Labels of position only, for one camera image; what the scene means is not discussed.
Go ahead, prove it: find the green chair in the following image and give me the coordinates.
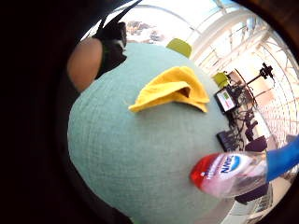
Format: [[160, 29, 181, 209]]
[[165, 37, 193, 59], [212, 71, 231, 89]]

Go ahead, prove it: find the yellow cloth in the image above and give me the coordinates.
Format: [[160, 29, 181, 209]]
[[128, 65, 210, 114]]

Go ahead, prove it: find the teal tablecloth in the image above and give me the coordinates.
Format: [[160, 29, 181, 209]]
[[66, 41, 238, 224]]

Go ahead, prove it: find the computer monitor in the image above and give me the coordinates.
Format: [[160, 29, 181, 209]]
[[214, 88, 239, 114]]

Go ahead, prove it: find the black keyboard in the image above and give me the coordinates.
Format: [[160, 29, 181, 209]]
[[216, 130, 239, 153]]

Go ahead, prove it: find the clear bottle with red cap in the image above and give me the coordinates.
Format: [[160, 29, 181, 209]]
[[190, 151, 269, 199]]

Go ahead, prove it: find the dark office chair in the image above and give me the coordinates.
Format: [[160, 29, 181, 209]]
[[244, 135, 269, 153], [234, 183, 271, 205]]

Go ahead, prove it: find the black cable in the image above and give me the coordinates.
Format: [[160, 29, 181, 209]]
[[98, 0, 143, 32]]

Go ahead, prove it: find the desk with cables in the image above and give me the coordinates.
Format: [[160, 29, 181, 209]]
[[227, 69, 260, 138]]

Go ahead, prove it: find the camera on black tripod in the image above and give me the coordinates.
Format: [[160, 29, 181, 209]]
[[246, 62, 276, 87]]

